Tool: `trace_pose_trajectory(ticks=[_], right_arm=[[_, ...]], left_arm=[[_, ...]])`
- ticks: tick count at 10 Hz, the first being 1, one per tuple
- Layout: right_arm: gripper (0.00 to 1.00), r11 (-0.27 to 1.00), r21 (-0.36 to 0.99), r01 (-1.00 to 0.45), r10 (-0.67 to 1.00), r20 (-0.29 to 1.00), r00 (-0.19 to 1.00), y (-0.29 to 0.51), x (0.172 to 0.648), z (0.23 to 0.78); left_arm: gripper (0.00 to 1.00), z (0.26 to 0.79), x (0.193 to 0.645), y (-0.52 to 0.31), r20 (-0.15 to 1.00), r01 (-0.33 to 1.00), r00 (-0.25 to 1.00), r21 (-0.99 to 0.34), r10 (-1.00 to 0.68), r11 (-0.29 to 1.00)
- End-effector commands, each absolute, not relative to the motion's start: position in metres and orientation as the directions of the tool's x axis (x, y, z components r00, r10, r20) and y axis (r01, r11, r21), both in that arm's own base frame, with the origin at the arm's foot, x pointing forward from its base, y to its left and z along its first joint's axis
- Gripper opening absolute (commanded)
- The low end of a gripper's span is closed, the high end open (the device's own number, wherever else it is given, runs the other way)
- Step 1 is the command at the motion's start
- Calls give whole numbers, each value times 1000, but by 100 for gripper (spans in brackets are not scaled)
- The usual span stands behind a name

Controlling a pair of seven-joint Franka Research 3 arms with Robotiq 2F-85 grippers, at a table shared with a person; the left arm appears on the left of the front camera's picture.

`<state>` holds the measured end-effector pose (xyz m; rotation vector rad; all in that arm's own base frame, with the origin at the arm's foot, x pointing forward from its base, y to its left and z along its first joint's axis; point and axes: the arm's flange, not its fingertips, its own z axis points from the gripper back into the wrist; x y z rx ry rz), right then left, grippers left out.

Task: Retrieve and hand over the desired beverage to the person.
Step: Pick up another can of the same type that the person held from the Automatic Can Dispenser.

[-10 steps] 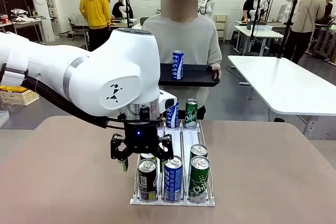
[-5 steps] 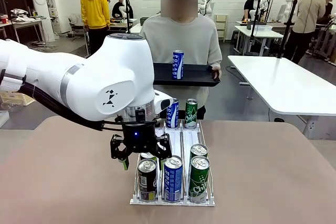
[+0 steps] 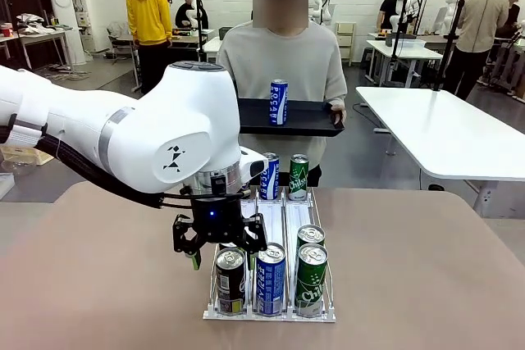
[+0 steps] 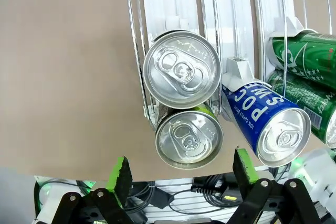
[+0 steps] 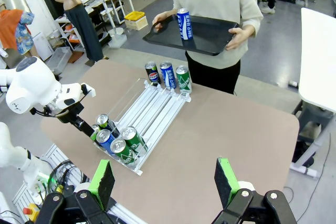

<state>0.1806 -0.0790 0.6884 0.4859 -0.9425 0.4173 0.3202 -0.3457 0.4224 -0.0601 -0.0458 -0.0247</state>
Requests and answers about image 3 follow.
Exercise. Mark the woman in black clothes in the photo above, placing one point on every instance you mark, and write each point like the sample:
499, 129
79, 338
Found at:
510, 10

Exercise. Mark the blue Pocari Sweat can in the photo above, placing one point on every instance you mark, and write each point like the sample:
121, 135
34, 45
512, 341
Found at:
270, 280
279, 102
270, 178

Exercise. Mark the person in yellow hoodie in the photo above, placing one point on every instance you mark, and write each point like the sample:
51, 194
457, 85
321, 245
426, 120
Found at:
147, 10

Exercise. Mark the green Chilsung can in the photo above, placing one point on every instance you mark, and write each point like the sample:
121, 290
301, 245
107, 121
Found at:
312, 280
311, 235
298, 178

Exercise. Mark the large white table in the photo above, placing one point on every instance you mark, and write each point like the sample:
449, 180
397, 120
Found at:
443, 133

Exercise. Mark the cluttered white desk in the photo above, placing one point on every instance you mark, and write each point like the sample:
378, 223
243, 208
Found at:
37, 34

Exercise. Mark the person in grey sweater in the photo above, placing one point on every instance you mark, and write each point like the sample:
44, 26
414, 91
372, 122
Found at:
287, 55

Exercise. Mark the person in black shirt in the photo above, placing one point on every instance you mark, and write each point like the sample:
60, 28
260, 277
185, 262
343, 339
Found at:
395, 5

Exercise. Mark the person's left hand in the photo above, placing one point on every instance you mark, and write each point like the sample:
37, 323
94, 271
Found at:
337, 112

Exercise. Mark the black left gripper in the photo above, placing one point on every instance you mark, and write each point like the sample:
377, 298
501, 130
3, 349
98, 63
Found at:
215, 219

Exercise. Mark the dark background workbench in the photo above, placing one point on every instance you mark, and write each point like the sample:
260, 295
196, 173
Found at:
184, 38

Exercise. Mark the white height-adjustable desk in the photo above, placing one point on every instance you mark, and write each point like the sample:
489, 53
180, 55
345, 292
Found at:
211, 44

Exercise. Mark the long white background table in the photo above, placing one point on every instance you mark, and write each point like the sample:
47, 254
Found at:
406, 50

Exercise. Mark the black serving tray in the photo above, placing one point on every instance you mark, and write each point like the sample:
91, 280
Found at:
303, 118

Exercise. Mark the white tower air conditioner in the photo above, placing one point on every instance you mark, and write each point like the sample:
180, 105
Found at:
61, 5

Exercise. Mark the person in beige coat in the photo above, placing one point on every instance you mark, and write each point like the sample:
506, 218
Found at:
477, 26

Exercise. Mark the black camera stand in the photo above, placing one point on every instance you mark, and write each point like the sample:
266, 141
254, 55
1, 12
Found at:
451, 38
400, 38
200, 26

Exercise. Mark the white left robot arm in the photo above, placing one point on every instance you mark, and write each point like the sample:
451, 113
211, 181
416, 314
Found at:
123, 133

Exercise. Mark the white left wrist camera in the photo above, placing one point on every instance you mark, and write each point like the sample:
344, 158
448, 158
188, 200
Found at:
254, 163

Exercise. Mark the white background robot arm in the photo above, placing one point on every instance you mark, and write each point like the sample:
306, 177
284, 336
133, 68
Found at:
322, 5
406, 7
184, 1

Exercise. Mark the small red container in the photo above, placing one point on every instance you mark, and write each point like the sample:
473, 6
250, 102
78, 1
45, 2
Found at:
5, 30

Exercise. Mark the white drawer unit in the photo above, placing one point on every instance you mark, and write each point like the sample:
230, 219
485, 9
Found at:
345, 42

